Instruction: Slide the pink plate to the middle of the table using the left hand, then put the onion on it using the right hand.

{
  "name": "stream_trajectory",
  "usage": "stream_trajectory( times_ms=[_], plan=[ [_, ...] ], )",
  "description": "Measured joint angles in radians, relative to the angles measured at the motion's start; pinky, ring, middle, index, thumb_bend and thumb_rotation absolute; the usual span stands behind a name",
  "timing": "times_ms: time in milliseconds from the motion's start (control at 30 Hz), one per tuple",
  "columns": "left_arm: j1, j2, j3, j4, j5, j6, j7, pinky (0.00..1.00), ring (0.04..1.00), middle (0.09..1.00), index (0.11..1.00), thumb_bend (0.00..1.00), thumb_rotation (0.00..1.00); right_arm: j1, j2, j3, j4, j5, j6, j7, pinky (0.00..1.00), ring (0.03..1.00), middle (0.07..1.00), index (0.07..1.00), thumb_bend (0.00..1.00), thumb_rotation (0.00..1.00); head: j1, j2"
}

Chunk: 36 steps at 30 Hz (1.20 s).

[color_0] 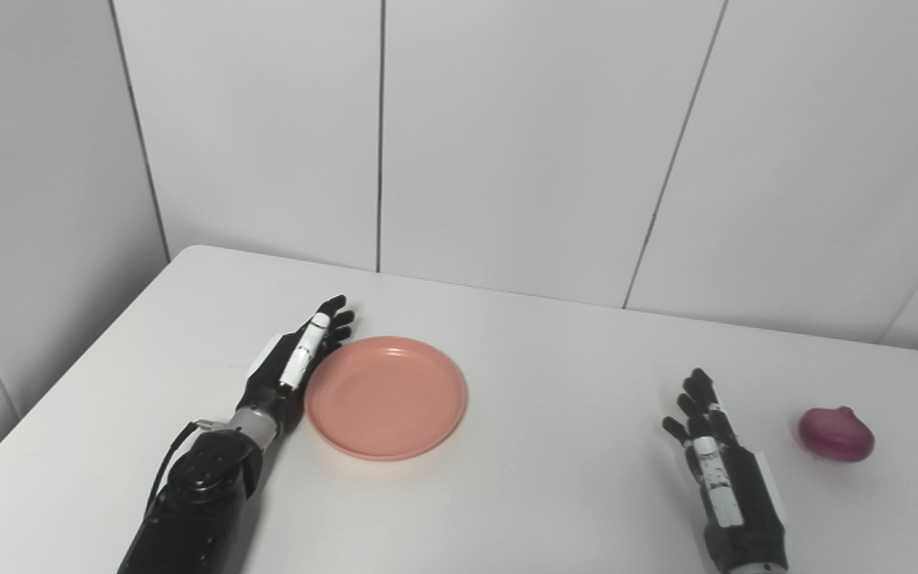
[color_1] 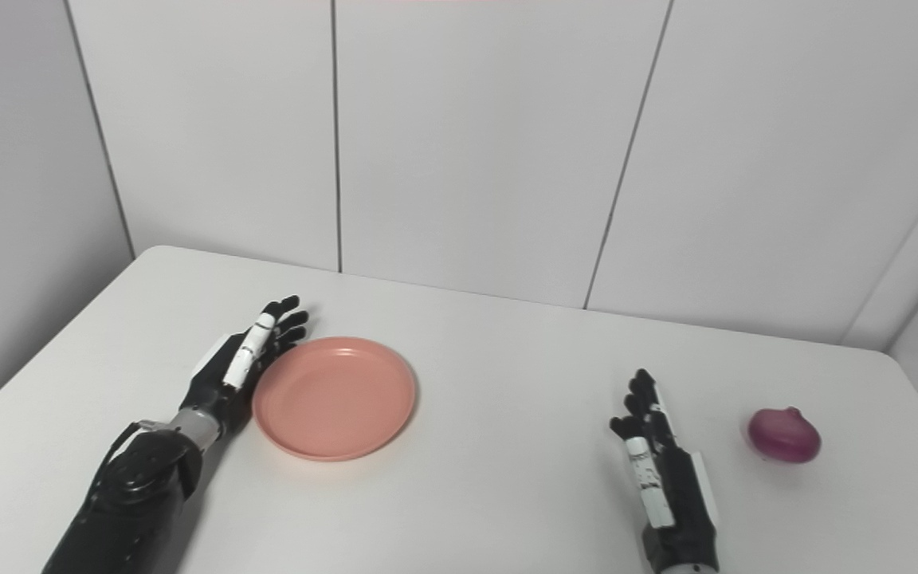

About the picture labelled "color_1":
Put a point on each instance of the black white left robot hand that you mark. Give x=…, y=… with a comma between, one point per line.
x=240, y=367

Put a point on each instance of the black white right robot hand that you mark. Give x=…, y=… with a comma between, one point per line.
x=666, y=478

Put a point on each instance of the pink round plate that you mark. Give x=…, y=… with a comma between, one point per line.
x=334, y=398

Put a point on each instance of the purple red onion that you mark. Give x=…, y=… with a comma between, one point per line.
x=784, y=435

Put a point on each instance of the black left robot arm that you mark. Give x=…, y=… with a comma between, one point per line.
x=132, y=494

